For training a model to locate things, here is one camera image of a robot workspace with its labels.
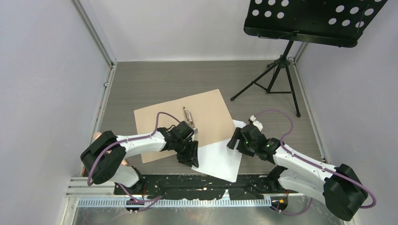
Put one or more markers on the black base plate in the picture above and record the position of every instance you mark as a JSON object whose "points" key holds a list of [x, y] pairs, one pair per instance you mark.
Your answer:
{"points": [[205, 187]]}

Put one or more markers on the black music stand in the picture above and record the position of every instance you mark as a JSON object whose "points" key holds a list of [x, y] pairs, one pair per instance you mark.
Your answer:
{"points": [[327, 22]]}

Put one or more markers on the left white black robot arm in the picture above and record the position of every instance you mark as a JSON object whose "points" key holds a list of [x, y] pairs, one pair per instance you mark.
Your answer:
{"points": [[103, 158]]}

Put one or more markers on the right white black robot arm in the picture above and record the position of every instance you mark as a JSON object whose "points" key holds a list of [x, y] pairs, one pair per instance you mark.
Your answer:
{"points": [[338, 187]]}

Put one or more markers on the white paper sheets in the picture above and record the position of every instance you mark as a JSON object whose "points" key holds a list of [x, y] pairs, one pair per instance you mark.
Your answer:
{"points": [[218, 161]]}

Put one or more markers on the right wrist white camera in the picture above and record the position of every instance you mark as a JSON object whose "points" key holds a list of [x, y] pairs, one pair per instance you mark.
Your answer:
{"points": [[255, 122]]}

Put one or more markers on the silver folder clip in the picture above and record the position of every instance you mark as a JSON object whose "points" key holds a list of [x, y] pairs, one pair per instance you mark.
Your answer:
{"points": [[189, 120]]}

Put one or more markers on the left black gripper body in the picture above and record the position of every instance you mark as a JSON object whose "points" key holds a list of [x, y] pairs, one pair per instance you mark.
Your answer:
{"points": [[186, 150]]}

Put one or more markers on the aluminium frame rail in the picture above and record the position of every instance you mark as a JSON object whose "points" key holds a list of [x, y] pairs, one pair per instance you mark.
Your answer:
{"points": [[110, 194]]}

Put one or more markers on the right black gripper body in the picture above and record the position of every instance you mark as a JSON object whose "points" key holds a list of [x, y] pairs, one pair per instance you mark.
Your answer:
{"points": [[248, 148]]}

